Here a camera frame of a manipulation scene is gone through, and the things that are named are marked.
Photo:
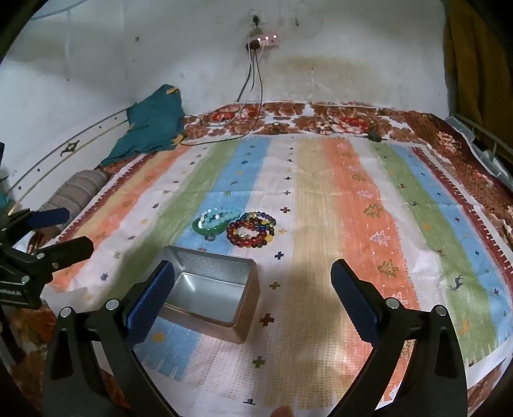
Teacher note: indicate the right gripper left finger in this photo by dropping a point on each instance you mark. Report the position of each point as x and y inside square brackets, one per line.
[73, 385]

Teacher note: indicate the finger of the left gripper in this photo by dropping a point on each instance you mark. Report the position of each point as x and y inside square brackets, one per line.
[48, 218]
[63, 255]

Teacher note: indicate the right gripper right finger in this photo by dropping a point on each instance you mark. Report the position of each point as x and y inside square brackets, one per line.
[434, 383]

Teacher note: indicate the green jade bangle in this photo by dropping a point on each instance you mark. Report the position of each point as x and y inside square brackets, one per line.
[208, 230]

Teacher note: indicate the grey striped bolster pillow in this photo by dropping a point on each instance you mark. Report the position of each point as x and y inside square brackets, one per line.
[74, 195]

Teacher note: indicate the silver metal tin box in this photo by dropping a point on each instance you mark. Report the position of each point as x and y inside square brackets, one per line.
[212, 294]

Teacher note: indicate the teal cloth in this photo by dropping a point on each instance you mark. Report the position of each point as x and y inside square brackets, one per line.
[155, 123]

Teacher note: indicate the striped colourful bed mat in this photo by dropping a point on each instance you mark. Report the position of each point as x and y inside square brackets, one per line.
[304, 256]

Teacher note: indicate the floral brown bedsheet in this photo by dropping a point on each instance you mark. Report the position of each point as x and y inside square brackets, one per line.
[320, 118]

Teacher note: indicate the small black charger device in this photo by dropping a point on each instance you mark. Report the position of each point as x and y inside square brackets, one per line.
[374, 136]

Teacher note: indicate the white power strip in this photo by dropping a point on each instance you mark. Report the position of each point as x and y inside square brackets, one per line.
[265, 41]

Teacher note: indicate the brown hanging curtain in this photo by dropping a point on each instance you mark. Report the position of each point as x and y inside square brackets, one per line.
[477, 70]

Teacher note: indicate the white wire rack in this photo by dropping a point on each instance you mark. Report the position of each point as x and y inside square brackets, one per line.
[493, 153]

